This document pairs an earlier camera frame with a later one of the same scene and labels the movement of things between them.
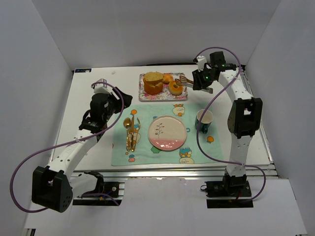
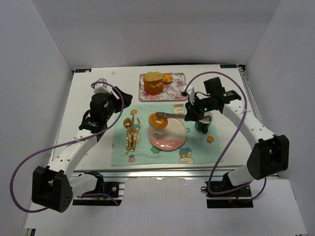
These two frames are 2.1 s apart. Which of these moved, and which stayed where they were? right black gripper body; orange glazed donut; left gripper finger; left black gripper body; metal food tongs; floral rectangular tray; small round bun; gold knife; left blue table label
Moved: orange glazed donut; metal food tongs; right black gripper body
Stayed: left gripper finger; left blue table label; floral rectangular tray; small round bun; left black gripper body; gold knife
